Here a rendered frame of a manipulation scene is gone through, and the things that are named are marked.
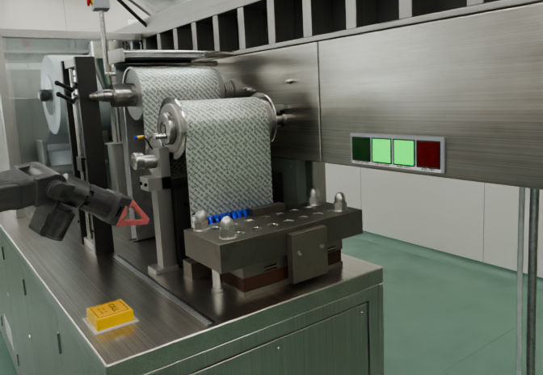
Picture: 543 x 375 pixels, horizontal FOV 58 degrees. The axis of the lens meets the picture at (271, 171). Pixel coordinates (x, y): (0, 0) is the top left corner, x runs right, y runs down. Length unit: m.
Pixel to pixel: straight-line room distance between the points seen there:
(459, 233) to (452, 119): 2.95
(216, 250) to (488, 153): 0.54
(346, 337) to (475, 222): 2.71
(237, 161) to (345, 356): 0.52
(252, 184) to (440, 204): 2.83
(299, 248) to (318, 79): 0.43
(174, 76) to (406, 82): 0.65
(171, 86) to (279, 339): 0.73
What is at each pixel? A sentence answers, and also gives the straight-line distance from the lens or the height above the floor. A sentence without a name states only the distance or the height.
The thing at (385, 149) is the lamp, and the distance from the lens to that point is 1.08.
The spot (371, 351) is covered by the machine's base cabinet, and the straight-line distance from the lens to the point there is 1.27.
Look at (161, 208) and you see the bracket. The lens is 1.21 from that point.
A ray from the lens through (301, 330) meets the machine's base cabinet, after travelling 1.09.
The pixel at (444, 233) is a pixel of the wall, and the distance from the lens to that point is 3.98.
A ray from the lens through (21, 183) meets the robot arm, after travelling 0.95.
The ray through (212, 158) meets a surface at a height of 1.18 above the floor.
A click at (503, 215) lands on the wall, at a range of 3.69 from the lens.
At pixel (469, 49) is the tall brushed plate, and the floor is 1.38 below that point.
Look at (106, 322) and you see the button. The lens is 1.00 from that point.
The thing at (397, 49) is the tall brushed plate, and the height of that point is 1.39.
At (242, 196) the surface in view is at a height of 1.07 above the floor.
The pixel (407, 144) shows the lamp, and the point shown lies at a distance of 1.04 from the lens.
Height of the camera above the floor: 1.32
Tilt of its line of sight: 9 degrees down
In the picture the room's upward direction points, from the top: 3 degrees counter-clockwise
